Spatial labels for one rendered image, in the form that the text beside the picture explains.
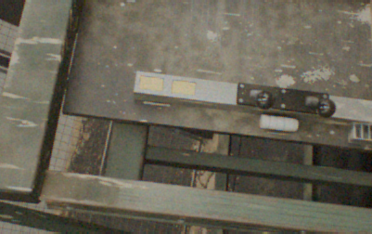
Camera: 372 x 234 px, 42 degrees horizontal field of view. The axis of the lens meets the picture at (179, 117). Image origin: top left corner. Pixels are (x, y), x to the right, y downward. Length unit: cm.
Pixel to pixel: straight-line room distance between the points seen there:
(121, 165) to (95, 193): 13
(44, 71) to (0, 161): 20
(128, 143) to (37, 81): 24
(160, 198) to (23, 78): 36
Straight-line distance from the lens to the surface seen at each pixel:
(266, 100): 94
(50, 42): 105
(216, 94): 106
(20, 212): 154
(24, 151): 96
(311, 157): 268
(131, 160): 108
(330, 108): 98
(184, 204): 97
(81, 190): 98
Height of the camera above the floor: 216
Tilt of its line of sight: 32 degrees down
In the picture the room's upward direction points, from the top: 70 degrees counter-clockwise
